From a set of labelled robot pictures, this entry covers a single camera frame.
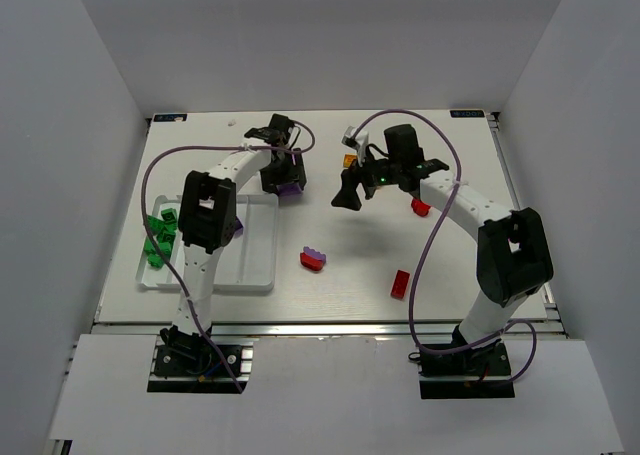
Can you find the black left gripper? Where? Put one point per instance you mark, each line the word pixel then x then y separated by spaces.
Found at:
pixel 284 176

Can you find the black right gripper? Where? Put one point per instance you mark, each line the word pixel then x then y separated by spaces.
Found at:
pixel 360 178

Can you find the purple lego brick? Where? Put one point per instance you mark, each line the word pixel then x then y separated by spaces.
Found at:
pixel 286 190

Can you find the purple paw print lego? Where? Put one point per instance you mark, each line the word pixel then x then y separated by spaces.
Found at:
pixel 238 228

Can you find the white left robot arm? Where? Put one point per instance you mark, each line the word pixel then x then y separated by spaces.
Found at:
pixel 208 210

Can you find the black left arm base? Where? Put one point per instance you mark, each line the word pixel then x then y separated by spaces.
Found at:
pixel 188 364

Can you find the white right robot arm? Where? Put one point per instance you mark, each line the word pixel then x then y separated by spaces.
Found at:
pixel 512 259

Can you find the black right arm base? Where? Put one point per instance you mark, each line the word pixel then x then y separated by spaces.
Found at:
pixel 465 375

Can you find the orange 2x3 lego brick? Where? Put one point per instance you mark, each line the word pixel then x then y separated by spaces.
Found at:
pixel 348 160

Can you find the purple lego on red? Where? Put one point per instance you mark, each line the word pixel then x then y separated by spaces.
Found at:
pixel 314 253

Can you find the red rounded lego piece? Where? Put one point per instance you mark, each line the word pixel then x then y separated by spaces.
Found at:
pixel 420 208

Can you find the red curved lego brick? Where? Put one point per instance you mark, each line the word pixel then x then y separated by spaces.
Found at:
pixel 311 263

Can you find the red 2x4 lego brick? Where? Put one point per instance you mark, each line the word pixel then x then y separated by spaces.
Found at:
pixel 400 285

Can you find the white divided sorting tray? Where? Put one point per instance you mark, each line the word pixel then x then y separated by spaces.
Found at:
pixel 247 263

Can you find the blue right table label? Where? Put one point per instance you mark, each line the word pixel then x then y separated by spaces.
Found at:
pixel 466 113

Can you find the green lego pile in tray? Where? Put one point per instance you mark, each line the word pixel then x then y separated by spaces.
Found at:
pixel 164 230

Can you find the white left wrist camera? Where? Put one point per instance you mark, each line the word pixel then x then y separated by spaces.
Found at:
pixel 295 135

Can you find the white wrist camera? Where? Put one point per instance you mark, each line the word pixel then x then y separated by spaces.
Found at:
pixel 295 135
pixel 358 140

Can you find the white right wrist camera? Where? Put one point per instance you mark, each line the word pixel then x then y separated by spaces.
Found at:
pixel 358 140

